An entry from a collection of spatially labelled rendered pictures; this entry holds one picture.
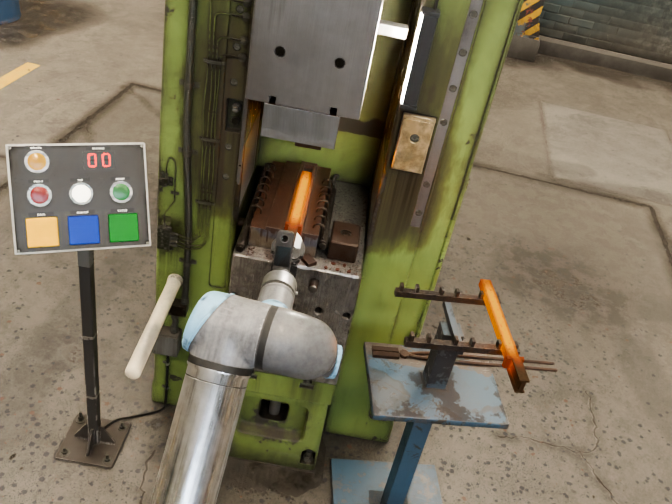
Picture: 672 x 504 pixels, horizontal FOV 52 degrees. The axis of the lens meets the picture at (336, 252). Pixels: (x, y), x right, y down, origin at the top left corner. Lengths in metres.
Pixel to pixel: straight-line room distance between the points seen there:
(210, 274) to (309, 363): 1.15
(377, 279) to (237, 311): 1.10
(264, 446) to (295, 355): 1.39
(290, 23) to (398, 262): 0.85
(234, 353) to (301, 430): 1.36
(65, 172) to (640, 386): 2.68
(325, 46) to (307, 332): 0.81
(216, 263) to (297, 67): 0.79
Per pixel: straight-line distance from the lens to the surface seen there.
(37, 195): 1.92
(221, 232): 2.23
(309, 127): 1.85
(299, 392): 2.34
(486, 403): 2.13
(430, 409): 2.05
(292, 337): 1.20
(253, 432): 2.54
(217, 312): 1.21
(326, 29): 1.75
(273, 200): 2.16
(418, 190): 2.08
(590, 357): 3.59
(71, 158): 1.93
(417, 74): 1.89
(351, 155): 2.41
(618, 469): 3.13
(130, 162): 1.94
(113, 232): 1.93
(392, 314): 2.34
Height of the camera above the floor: 2.10
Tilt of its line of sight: 35 degrees down
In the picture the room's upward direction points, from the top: 11 degrees clockwise
